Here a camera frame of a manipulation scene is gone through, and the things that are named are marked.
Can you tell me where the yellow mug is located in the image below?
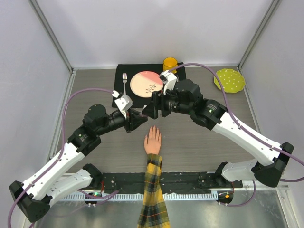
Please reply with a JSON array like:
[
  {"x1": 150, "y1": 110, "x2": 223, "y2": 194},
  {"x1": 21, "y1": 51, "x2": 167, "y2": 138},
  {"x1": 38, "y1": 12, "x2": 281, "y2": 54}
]
[{"x1": 162, "y1": 57, "x2": 179, "y2": 71}]

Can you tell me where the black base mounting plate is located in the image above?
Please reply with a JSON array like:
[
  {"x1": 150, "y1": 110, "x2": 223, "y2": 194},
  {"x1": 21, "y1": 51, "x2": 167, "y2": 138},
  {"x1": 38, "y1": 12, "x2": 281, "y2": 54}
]
[{"x1": 84, "y1": 171, "x2": 243, "y2": 194}]

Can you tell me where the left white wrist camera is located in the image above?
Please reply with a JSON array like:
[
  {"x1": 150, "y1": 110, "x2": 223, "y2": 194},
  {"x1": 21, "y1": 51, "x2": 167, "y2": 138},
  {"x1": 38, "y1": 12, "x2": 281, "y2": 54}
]
[{"x1": 114, "y1": 95, "x2": 133, "y2": 119}]

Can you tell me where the purple cable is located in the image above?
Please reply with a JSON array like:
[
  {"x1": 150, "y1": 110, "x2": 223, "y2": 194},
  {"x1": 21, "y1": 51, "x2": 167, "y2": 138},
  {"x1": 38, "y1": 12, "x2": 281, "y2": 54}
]
[
  {"x1": 7, "y1": 87, "x2": 119, "y2": 228},
  {"x1": 166, "y1": 62, "x2": 304, "y2": 207}
]

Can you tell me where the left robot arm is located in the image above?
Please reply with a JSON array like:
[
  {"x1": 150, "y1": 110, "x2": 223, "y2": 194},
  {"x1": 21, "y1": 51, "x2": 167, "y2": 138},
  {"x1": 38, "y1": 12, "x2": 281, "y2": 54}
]
[{"x1": 9, "y1": 104, "x2": 148, "y2": 223}]

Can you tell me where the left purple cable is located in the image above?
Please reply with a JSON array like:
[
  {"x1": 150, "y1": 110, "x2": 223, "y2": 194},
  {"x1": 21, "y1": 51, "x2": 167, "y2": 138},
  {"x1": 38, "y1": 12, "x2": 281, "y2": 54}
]
[{"x1": 7, "y1": 87, "x2": 119, "y2": 228}]

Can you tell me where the mannequin hand with painted nails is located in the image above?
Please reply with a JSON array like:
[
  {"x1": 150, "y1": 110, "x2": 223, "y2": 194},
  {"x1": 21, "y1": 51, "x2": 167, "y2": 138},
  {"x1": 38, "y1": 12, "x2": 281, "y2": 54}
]
[{"x1": 144, "y1": 126, "x2": 162, "y2": 155}]

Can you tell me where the yellow plaid sleeve forearm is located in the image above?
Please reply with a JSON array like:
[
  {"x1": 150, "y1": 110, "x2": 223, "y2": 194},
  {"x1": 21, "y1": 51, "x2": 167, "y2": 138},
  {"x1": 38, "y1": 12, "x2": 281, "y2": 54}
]
[{"x1": 137, "y1": 154, "x2": 171, "y2": 228}]

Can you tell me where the white slotted cable duct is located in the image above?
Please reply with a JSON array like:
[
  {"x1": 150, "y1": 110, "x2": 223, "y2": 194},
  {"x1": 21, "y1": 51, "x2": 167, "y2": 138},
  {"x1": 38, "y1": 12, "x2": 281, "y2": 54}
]
[{"x1": 61, "y1": 191, "x2": 218, "y2": 201}]

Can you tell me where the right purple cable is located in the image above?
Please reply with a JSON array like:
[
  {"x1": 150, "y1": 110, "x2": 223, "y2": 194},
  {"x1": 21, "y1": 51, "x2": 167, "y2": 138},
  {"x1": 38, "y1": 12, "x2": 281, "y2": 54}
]
[{"x1": 166, "y1": 62, "x2": 304, "y2": 207}]

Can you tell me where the silver fork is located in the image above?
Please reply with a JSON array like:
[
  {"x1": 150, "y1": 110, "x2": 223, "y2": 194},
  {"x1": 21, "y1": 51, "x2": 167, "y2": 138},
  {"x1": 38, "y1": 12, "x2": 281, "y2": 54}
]
[{"x1": 122, "y1": 73, "x2": 128, "y2": 95}]

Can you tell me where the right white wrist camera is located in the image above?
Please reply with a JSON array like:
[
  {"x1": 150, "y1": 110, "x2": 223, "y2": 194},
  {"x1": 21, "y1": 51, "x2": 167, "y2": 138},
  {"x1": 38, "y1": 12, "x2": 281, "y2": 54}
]
[{"x1": 160, "y1": 70, "x2": 177, "y2": 95}]

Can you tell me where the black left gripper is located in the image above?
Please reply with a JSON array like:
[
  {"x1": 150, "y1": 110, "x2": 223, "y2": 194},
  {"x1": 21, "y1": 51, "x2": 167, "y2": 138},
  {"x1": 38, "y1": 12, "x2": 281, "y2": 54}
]
[{"x1": 96, "y1": 108, "x2": 147, "y2": 136}]

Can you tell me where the pink cream plate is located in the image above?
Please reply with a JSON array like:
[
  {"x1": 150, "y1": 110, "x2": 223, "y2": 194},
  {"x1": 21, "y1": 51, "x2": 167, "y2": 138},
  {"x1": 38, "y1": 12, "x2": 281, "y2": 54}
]
[{"x1": 130, "y1": 71, "x2": 163, "y2": 98}]

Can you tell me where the black placemat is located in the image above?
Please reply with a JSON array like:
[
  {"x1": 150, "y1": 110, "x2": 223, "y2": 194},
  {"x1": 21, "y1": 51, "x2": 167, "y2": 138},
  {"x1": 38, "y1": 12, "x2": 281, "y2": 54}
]
[{"x1": 111, "y1": 62, "x2": 188, "y2": 109}]

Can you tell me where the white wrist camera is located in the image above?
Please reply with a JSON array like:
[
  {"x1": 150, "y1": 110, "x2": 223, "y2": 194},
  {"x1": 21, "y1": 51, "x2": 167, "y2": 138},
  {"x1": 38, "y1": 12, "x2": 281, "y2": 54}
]
[
  {"x1": 114, "y1": 95, "x2": 133, "y2": 119},
  {"x1": 160, "y1": 70, "x2": 177, "y2": 95}
]

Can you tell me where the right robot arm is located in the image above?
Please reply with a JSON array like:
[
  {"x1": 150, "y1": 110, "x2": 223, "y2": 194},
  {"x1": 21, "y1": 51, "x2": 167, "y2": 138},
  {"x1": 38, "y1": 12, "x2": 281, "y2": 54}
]
[{"x1": 142, "y1": 79, "x2": 294, "y2": 188}]

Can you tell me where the green polka dot plate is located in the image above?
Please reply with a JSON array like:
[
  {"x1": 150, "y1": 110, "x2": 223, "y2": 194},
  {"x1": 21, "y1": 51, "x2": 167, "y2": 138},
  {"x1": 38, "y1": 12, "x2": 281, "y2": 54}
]
[{"x1": 216, "y1": 68, "x2": 246, "y2": 94}]

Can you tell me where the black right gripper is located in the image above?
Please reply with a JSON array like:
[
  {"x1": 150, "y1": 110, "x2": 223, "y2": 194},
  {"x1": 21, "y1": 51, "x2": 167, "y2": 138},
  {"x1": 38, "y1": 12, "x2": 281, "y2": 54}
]
[{"x1": 142, "y1": 86, "x2": 193, "y2": 120}]

